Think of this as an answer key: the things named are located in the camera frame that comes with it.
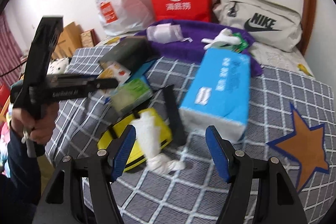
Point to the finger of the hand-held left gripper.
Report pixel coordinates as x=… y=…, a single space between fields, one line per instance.
x=103 y=84

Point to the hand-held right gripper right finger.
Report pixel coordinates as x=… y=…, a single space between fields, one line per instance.
x=218 y=153

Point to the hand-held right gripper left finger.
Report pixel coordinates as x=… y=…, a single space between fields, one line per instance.
x=123 y=153

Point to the yellow zip pouch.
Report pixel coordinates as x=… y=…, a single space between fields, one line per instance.
x=110 y=137

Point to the green tissue pack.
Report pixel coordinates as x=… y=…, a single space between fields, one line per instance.
x=131 y=94

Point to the white tissue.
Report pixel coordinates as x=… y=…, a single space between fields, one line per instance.
x=149 y=134

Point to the purple cloth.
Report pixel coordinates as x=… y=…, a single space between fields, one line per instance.
x=189 y=48

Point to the green snack packet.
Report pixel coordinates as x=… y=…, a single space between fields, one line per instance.
x=242 y=45

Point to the person's left forearm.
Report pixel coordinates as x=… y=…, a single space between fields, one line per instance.
x=21 y=176

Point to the person's left hand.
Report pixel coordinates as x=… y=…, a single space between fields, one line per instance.
x=42 y=129

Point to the fruit print packet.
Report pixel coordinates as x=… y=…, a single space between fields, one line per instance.
x=115 y=71

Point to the white floral pillow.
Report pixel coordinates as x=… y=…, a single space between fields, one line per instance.
x=59 y=65

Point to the red striped cloth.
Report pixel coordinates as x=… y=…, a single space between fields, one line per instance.
x=9 y=50

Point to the dark green tin box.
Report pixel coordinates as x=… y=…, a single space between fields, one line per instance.
x=126 y=54

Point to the wooden headboard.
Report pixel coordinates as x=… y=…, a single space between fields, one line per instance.
x=71 y=35

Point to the brown patterned box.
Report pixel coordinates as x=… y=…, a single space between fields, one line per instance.
x=88 y=39

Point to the red box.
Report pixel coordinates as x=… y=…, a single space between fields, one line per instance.
x=4 y=94

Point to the grey checked blanket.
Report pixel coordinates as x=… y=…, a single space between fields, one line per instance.
x=183 y=192

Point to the blue tissue pack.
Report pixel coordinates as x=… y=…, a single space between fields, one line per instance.
x=215 y=87

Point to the grey waist bag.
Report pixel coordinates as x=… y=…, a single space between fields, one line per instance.
x=262 y=3

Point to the wooden door frame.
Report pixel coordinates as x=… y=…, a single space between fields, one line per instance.
x=311 y=3

